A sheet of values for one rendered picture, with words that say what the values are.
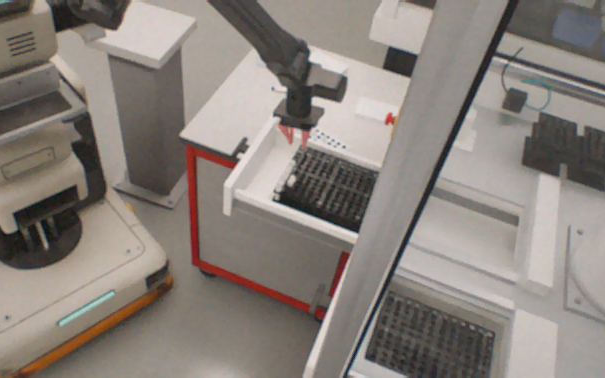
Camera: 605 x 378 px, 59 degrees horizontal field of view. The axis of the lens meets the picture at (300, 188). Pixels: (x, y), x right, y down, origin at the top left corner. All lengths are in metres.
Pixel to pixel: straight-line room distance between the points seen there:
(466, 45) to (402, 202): 0.16
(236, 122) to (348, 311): 1.06
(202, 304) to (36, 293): 0.58
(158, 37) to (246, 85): 0.38
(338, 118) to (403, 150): 1.25
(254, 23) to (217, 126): 0.69
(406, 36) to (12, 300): 1.52
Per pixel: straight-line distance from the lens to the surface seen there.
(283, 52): 1.02
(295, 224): 1.24
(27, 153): 1.42
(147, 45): 1.92
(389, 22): 1.93
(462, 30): 0.37
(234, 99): 1.70
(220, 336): 2.04
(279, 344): 2.04
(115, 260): 1.90
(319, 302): 1.08
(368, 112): 1.70
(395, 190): 0.47
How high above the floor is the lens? 1.83
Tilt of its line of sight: 48 degrees down
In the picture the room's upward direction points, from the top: 10 degrees clockwise
